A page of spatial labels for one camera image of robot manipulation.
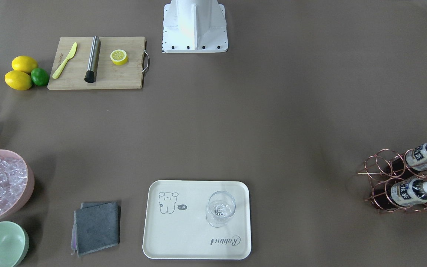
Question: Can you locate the copper wire bottle basket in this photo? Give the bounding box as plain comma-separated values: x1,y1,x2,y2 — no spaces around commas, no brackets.
357,149,427,214

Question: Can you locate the tea bottle white cap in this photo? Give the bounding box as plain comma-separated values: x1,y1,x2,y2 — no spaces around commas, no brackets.
405,143,427,171
390,178,427,207

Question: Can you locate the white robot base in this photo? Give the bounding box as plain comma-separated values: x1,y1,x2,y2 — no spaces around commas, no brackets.
162,0,229,53

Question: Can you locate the clear wine glass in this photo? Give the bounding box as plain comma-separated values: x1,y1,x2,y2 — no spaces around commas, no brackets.
206,191,236,228

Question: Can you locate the cream rabbit tray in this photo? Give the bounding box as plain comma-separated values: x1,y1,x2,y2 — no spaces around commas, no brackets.
143,180,251,260

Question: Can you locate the bamboo cutting board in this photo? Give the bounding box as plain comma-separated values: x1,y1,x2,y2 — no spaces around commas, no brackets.
47,36,146,90

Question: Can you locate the half lemon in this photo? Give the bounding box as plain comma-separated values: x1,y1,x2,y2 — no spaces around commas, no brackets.
110,49,129,66

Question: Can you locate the steel muddler black tip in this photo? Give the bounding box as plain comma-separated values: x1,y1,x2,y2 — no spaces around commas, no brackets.
84,36,101,83

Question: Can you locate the grey folded cloth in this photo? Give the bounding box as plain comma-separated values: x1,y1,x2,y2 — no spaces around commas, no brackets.
71,201,120,257

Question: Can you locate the yellow plastic knife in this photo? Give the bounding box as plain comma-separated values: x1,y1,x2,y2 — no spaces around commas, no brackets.
52,42,77,79

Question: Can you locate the green lime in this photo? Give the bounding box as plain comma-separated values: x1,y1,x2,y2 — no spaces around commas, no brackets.
30,68,50,86

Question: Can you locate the yellow lemon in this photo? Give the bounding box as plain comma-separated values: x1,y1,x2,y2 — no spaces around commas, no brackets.
4,70,33,90
11,55,39,75

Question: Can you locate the pink bowl with ice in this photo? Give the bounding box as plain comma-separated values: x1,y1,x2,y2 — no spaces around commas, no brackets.
0,150,34,219

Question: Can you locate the green bowl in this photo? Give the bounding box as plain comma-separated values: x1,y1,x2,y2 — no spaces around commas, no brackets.
0,221,29,267

